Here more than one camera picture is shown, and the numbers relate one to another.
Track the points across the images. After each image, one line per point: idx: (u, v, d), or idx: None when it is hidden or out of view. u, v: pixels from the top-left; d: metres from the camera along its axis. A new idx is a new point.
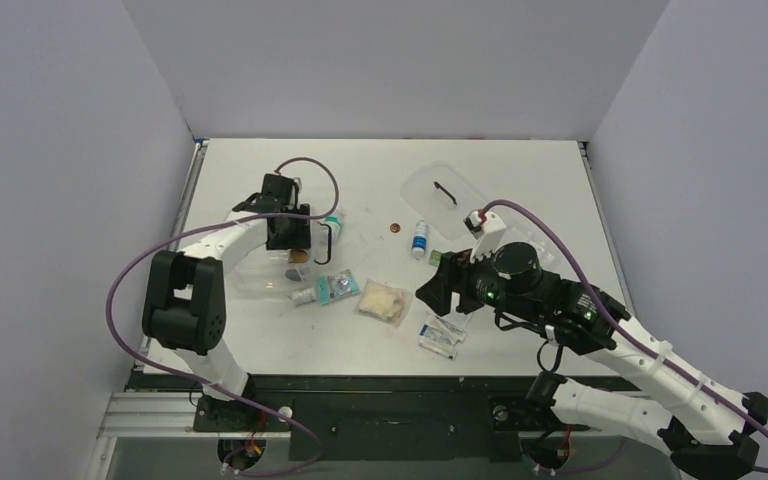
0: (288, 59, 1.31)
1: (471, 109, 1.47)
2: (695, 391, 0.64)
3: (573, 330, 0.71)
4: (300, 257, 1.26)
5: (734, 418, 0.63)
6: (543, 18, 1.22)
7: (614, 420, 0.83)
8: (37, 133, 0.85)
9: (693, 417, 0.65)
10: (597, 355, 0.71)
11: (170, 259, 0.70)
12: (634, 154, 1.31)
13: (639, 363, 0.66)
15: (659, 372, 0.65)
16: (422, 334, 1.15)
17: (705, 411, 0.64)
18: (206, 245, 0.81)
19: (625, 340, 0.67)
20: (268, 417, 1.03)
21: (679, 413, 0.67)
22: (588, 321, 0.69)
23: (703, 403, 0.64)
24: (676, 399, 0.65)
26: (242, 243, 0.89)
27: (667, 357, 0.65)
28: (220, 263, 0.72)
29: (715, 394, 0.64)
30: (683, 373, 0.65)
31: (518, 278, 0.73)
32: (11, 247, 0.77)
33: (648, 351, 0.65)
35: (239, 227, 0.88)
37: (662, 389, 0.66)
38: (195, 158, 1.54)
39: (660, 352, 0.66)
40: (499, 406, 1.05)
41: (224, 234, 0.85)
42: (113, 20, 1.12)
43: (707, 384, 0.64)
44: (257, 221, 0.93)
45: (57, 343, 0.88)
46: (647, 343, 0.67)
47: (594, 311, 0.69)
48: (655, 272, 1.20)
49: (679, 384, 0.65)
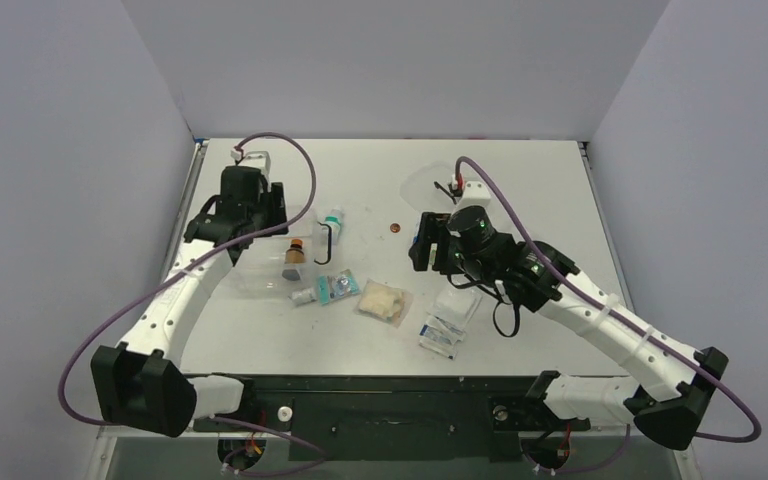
0: (288, 59, 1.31)
1: (471, 109, 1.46)
2: (642, 341, 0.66)
3: (521, 284, 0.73)
4: (298, 257, 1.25)
5: (685, 371, 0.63)
6: (543, 16, 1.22)
7: (592, 406, 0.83)
8: (38, 134, 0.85)
9: (643, 369, 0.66)
10: (546, 311, 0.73)
11: (113, 359, 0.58)
12: (635, 154, 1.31)
13: (586, 314, 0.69)
15: (604, 322, 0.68)
16: (422, 334, 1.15)
17: (652, 362, 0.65)
18: (151, 326, 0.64)
19: (571, 291, 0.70)
20: (268, 417, 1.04)
21: (630, 367, 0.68)
22: (535, 274, 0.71)
23: (650, 353, 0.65)
24: (624, 351, 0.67)
26: (199, 297, 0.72)
27: (612, 308, 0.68)
28: (168, 360, 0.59)
29: (662, 345, 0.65)
30: (629, 324, 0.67)
31: (467, 235, 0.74)
32: (10, 247, 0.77)
33: (591, 300, 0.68)
35: (191, 280, 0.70)
37: (610, 339, 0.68)
38: (195, 158, 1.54)
39: (606, 303, 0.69)
40: (499, 406, 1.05)
41: (172, 299, 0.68)
42: (112, 20, 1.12)
43: (655, 335, 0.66)
44: (212, 260, 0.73)
45: (56, 343, 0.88)
46: (594, 296, 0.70)
47: (541, 265, 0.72)
48: (655, 272, 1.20)
49: (625, 334, 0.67)
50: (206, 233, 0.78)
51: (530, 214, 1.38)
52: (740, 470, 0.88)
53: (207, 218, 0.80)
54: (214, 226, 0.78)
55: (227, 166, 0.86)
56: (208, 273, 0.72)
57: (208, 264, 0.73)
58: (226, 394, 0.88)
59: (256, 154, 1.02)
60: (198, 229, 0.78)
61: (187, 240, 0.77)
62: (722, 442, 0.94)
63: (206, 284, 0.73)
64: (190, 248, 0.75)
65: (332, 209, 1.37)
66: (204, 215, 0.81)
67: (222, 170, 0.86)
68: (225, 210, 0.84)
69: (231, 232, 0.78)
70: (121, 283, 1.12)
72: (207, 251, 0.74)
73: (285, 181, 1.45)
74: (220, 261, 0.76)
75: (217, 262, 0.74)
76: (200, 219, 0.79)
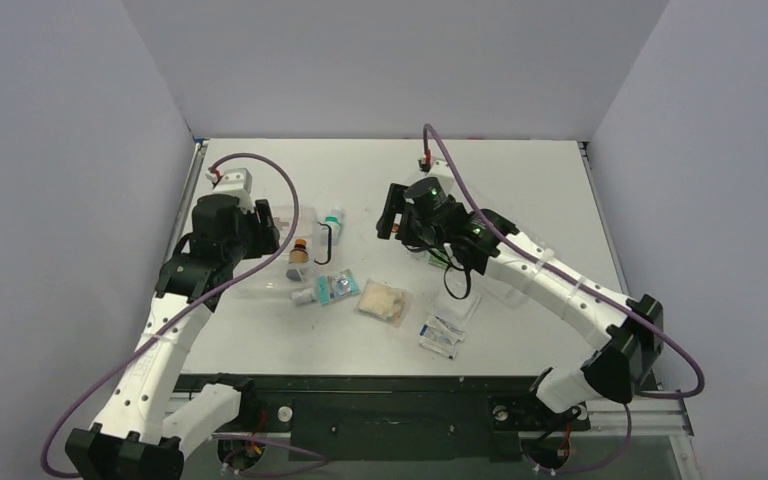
0: (287, 59, 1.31)
1: (471, 109, 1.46)
2: (574, 290, 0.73)
3: (465, 245, 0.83)
4: (302, 258, 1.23)
5: (615, 314, 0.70)
6: (542, 17, 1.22)
7: (573, 391, 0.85)
8: (37, 133, 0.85)
9: (579, 316, 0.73)
10: (492, 270, 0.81)
11: (86, 444, 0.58)
12: (635, 154, 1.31)
13: (523, 269, 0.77)
15: (540, 275, 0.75)
16: (422, 334, 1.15)
17: (585, 309, 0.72)
18: (125, 403, 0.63)
19: (509, 248, 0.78)
20: (268, 417, 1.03)
21: (569, 316, 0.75)
22: (477, 236, 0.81)
23: (583, 301, 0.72)
24: (561, 302, 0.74)
26: (175, 361, 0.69)
27: (547, 262, 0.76)
28: (144, 443, 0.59)
29: (594, 292, 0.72)
30: (564, 276, 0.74)
31: (420, 203, 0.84)
32: (10, 247, 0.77)
33: (527, 255, 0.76)
35: (164, 345, 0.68)
37: (547, 291, 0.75)
38: (195, 158, 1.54)
39: (542, 258, 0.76)
40: (498, 406, 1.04)
41: (145, 369, 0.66)
42: (112, 20, 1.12)
43: (586, 284, 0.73)
44: (185, 320, 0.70)
45: (57, 343, 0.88)
46: (532, 252, 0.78)
47: (483, 228, 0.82)
48: (655, 272, 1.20)
49: (559, 285, 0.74)
50: (179, 283, 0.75)
51: (530, 215, 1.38)
52: (740, 470, 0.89)
53: (179, 265, 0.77)
54: (186, 276, 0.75)
55: (197, 205, 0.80)
56: (183, 333, 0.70)
57: (181, 325, 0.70)
58: (226, 409, 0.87)
59: (234, 172, 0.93)
60: (170, 278, 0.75)
61: (158, 294, 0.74)
62: (722, 442, 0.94)
63: (182, 346, 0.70)
64: (162, 305, 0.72)
65: (332, 209, 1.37)
66: (177, 260, 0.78)
67: (196, 204, 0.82)
68: (201, 250, 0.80)
69: (204, 282, 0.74)
70: (121, 283, 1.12)
72: (178, 311, 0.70)
73: (285, 180, 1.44)
74: (196, 316, 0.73)
75: (192, 320, 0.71)
76: (172, 267, 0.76)
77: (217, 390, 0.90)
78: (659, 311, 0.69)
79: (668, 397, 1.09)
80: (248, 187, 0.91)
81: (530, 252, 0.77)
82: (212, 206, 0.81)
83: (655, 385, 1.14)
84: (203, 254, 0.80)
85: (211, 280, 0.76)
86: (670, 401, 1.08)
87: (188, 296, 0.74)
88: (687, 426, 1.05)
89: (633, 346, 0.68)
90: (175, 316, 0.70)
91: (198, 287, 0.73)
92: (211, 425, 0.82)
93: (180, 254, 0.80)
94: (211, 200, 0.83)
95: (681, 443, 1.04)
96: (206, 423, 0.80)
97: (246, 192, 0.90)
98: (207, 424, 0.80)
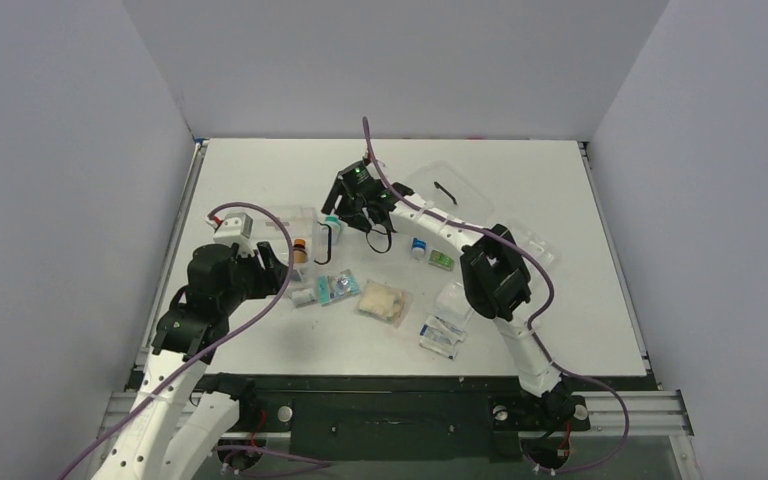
0: (287, 58, 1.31)
1: (472, 109, 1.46)
2: (443, 225, 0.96)
3: (376, 207, 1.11)
4: (302, 258, 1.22)
5: (472, 236, 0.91)
6: (542, 17, 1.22)
7: (518, 350, 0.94)
8: (37, 134, 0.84)
9: (449, 244, 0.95)
10: (398, 223, 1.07)
11: None
12: (634, 154, 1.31)
13: (411, 217, 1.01)
15: (421, 219, 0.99)
16: (422, 334, 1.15)
17: (450, 237, 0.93)
18: (121, 463, 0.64)
19: (403, 204, 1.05)
20: (268, 418, 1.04)
21: (446, 248, 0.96)
22: (383, 199, 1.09)
23: (448, 232, 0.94)
24: (437, 236, 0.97)
26: (172, 419, 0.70)
27: (427, 210, 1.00)
28: None
29: (455, 224, 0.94)
30: (437, 217, 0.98)
31: (347, 179, 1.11)
32: (9, 247, 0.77)
33: (411, 205, 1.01)
35: (160, 405, 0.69)
37: (428, 230, 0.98)
38: (195, 158, 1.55)
39: (423, 207, 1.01)
40: (498, 405, 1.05)
41: (141, 429, 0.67)
42: (112, 20, 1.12)
43: (454, 221, 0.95)
44: (180, 378, 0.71)
45: (57, 344, 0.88)
46: (418, 204, 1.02)
47: (389, 194, 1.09)
48: (654, 272, 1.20)
49: (433, 223, 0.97)
50: (174, 340, 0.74)
51: (530, 215, 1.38)
52: (740, 471, 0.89)
53: (175, 320, 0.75)
54: (181, 334, 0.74)
55: (191, 259, 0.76)
56: (178, 391, 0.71)
57: (177, 384, 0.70)
58: (225, 423, 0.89)
59: (233, 216, 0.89)
60: (166, 336, 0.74)
61: (155, 351, 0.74)
62: (722, 443, 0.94)
63: (177, 403, 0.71)
64: (160, 361, 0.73)
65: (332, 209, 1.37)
66: (174, 315, 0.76)
67: (194, 251, 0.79)
68: (197, 302, 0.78)
69: (199, 341, 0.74)
70: (121, 284, 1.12)
72: (173, 370, 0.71)
73: (285, 180, 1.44)
74: (191, 372, 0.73)
75: (187, 377, 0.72)
76: (169, 322, 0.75)
77: (215, 403, 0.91)
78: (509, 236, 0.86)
79: (668, 397, 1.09)
80: (248, 231, 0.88)
81: (415, 203, 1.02)
82: (207, 259, 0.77)
83: (654, 385, 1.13)
84: (199, 305, 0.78)
85: (207, 337, 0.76)
86: (670, 401, 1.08)
87: (183, 353, 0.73)
88: (687, 426, 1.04)
89: (484, 257, 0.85)
90: (171, 374, 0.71)
91: (193, 346, 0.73)
92: (209, 449, 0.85)
93: (178, 305, 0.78)
94: (204, 252, 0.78)
95: (681, 443, 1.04)
96: (203, 450, 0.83)
97: (245, 236, 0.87)
98: (203, 452, 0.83)
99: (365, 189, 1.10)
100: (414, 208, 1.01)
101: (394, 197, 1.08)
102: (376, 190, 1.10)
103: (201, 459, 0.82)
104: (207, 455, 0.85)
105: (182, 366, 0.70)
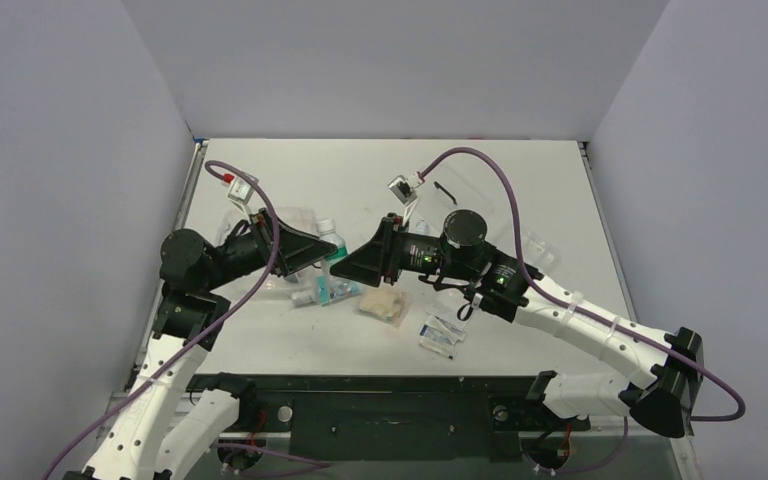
0: (287, 59, 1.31)
1: (471, 108, 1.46)
2: (610, 331, 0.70)
3: (492, 295, 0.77)
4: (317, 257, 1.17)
5: (657, 354, 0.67)
6: (543, 16, 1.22)
7: (581, 395, 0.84)
8: (35, 133, 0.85)
9: (616, 357, 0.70)
10: (521, 319, 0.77)
11: None
12: (636, 154, 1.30)
13: (554, 314, 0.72)
15: (573, 319, 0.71)
16: (422, 334, 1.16)
17: (626, 350, 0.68)
18: (118, 448, 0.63)
19: (538, 295, 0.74)
20: (268, 418, 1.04)
21: (606, 356, 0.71)
22: (501, 285, 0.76)
23: (621, 342, 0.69)
24: (599, 344, 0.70)
26: (169, 404, 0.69)
27: (577, 304, 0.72)
28: None
29: (631, 332, 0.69)
30: (597, 317, 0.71)
31: (467, 245, 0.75)
32: (9, 245, 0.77)
33: (557, 301, 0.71)
35: (159, 389, 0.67)
37: (581, 334, 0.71)
38: (195, 158, 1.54)
39: (572, 302, 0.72)
40: (498, 405, 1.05)
41: (140, 412, 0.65)
42: (111, 22, 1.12)
43: (623, 324, 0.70)
44: (180, 362, 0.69)
45: (55, 346, 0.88)
46: (561, 296, 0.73)
47: (509, 276, 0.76)
48: (656, 271, 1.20)
49: (592, 327, 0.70)
50: (177, 325, 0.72)
51: (530, 215, 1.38)
52: (741, 472, 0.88)
53: (177, 305, 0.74)
54: (183, 320, 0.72)
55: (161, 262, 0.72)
56: (178, 376, 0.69)
57: (176, 368, 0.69)
58: (224, 419, 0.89)
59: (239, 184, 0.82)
60: (168, 319, 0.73)
61: (155, 334, 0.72)
62: (725, 443, 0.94)
63: (176, 388, 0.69)
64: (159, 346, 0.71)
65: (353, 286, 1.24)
66: (174, 299, 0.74)
67: (169, 235, 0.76)
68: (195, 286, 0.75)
69: (201, 326, 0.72)
70: (120, 286, 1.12)
72: (172, 356, 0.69)
73: (284, 181, 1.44)
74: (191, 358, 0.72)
75: (188, 362, 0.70)
76: (169, 307, 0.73)
77: (216, 399, 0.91)
78: (698, 344, 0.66)
79: None
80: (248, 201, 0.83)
81: (561, 297, 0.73)
82: (178, 261, 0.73)
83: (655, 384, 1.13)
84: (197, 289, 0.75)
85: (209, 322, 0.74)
86: None
87: (183, 338, 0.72)
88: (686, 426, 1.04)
89: (681, 383, 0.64)
90: (170, 358, 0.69)
91: (193, 331, 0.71)
92: (209, 442, 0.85)
93: (171, 290, 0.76)
94: (172, 253, 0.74)
95: (681, 443, 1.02)
96: (203, 444, 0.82)
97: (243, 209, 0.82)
98: (203, 446, 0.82)
99: (478, 260, 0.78)
100: (560, 303, 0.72)
101: (520, 281, 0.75)
102: (491, 270, 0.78)
103: (200, 451, 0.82)
104: (206, 449, 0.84)
105: (182, 350, 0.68)
